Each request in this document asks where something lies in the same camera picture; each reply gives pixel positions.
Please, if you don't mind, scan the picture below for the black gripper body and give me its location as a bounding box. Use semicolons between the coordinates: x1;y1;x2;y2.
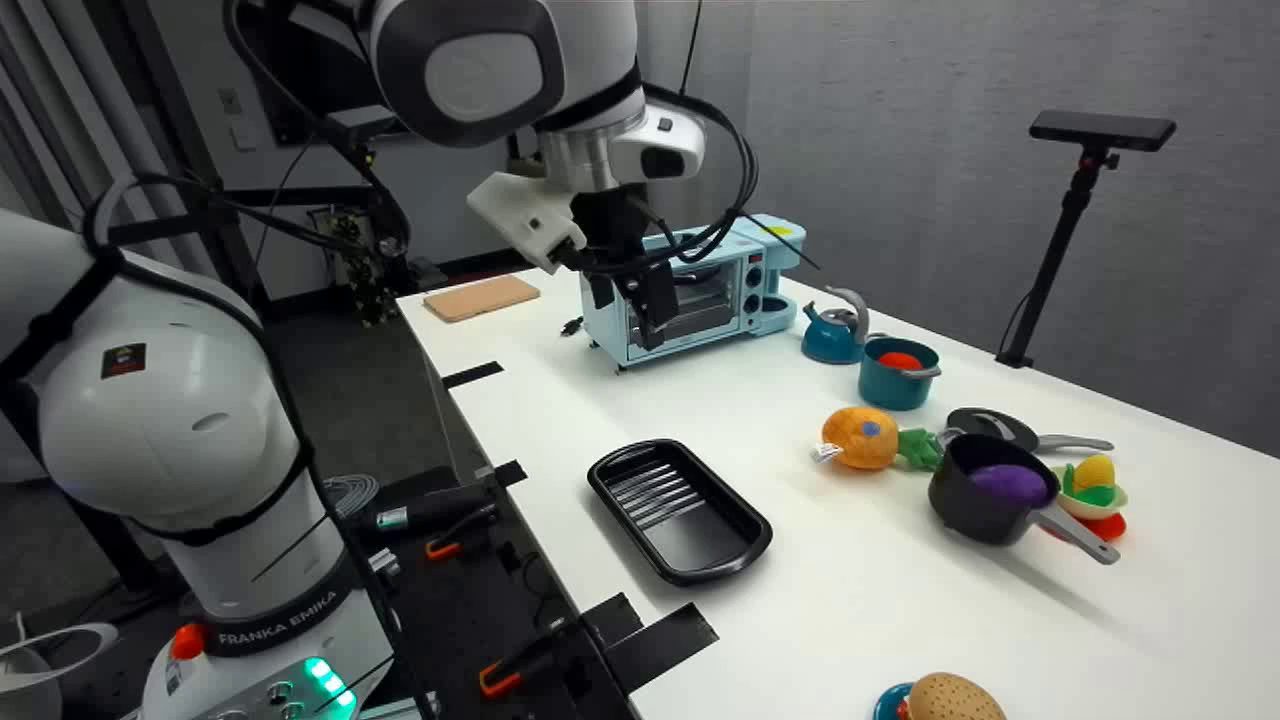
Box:
572;185;672;279

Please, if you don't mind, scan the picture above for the orange pineapple plush toy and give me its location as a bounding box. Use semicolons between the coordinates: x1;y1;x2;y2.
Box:
811;404;947;480

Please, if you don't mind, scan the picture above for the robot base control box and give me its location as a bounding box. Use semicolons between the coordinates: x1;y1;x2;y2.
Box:
133;615;404;720

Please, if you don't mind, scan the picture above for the light blue toy oven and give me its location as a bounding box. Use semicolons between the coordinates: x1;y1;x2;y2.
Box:
574;213;811;375

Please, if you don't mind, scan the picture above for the blue toy pot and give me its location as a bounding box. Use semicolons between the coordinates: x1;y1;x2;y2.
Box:
854;334;943;418

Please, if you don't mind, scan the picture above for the purple toy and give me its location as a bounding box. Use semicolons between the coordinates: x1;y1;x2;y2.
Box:
963;460;1060;511

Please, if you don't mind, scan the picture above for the yellow green red toy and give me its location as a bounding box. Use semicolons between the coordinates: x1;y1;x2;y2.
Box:
1057;452;1130;546

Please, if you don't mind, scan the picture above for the brown bun toy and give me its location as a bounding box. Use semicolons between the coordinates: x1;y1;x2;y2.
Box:
903;670;1013;720

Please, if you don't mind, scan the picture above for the wooden cutting board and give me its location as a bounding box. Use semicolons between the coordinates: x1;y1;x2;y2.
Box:
419;271;542;329

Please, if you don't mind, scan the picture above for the short black tape strip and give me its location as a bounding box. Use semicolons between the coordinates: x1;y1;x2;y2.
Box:
474;458;532;495
434;355;508;398

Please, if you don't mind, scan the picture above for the black baking tray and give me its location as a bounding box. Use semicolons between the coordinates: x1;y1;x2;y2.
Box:
584;436;775;588

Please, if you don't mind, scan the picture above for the black tool with teal band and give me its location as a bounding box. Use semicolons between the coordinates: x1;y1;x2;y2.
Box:
349;475;504;546

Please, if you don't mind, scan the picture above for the orange black clamp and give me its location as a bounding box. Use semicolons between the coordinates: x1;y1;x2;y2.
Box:
419;511;504;568
472;635;568;706

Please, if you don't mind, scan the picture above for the wide black tape strip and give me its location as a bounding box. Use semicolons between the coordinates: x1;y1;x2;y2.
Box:
581;593;725;699

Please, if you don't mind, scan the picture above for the grey metal ladle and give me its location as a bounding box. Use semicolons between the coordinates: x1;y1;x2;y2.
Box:
938;404;1121;460

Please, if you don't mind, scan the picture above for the small blue plate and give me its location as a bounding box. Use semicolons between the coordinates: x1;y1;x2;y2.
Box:
868;677;925;720

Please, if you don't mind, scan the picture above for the red emergency button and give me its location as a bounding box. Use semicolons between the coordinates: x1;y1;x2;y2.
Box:
167;620;216;666

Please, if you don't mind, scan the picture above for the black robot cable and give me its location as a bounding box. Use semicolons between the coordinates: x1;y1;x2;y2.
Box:
75;0;811;698

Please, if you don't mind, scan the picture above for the background tripod with camera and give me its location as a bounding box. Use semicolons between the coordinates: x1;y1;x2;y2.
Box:
325;195;407;334

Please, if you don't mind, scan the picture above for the black saucepan with grey handle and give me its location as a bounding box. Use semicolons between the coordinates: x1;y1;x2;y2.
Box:
925;431;1124;568

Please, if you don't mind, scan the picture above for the black camera stand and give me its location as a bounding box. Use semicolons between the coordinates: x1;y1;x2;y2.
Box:
990;139;1121;372

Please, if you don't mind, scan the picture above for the black camera bar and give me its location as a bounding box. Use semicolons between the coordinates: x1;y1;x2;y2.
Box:
1025;107;1178;156

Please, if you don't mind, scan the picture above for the white ring object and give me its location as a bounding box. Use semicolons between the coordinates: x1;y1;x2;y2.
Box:
0;615;122;720

